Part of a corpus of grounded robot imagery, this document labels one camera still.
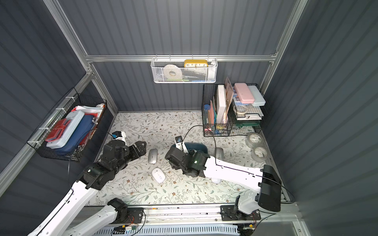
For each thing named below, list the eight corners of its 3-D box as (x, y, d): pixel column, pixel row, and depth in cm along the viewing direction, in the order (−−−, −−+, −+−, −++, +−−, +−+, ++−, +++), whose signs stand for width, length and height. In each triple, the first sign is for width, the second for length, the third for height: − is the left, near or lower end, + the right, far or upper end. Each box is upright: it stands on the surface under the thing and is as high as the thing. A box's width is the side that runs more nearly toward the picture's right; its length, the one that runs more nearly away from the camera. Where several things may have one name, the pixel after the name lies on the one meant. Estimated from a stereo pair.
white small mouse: (150, 174, 89) (149, 173, 87) (158, 167, 92) (157, 165, 90) (159, 185, 85) (158, 183, 83) (167, 177, 88) (166, 175, 86)
